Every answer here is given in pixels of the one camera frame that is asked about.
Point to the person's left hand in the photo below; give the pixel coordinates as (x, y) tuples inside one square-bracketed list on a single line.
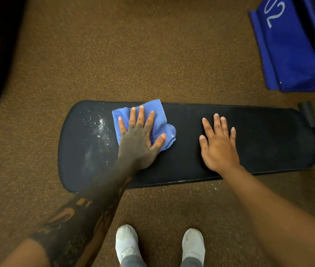
[(136, 141)]

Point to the person's right hand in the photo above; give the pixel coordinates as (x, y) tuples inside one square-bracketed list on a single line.
[(218, 147)]

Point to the person's right middle finger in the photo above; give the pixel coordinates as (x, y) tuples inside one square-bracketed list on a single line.
[(217, 124)]

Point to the person's left thumb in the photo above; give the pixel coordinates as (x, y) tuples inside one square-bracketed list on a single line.
[(159, 141)]

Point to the person's left little finger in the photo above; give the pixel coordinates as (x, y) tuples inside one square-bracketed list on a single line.
[(122, 125)]

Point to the person's left middle finger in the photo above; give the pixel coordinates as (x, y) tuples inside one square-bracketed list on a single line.
[(140, 116)]

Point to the person's right little finger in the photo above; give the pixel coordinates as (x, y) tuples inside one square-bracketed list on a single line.
[(233, 134)]

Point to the person's right thumb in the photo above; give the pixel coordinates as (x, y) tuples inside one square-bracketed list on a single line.
[(203, 144)]

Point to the blue cleaning cloth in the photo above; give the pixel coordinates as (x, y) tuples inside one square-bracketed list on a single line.
[(157, 127)]

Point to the person's left forearm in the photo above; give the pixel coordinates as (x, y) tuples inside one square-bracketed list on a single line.
[(71, 219)]

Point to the person's right forearm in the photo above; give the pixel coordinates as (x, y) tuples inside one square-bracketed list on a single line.
[(280, 219)]

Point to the black padded bench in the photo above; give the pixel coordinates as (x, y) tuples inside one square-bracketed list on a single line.
[(257, 136)]

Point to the white right shoe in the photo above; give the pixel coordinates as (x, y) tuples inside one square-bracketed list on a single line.
[(193, 244)]

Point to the white shoe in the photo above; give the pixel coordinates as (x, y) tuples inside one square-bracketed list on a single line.
[(126, 241), (193, 244)]

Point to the blue fabric cover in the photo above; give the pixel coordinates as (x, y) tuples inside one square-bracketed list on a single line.
[(291, 50)]

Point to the white left shoe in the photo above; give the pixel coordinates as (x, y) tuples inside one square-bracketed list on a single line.
[(126, 241)]

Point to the grey trouser legs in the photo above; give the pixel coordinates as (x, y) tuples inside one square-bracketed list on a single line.
[(135, 261)]

